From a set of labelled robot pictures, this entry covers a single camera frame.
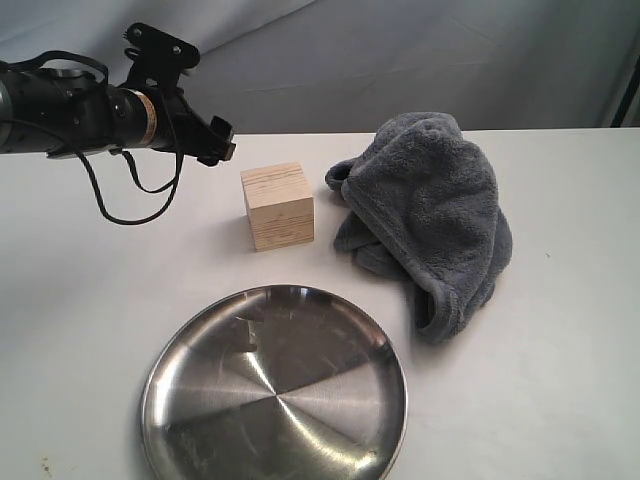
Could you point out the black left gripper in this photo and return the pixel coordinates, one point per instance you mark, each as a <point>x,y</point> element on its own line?
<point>158,61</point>

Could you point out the light wooden cube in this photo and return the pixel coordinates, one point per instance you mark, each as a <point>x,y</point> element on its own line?
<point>279,205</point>

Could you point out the grey terry towel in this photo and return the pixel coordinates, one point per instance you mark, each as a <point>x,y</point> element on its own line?
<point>424,209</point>

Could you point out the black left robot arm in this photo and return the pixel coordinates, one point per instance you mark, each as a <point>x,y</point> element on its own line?
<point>59,102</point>

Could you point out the round stainless steel plate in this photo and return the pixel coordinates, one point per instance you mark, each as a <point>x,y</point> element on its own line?
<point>275,382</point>

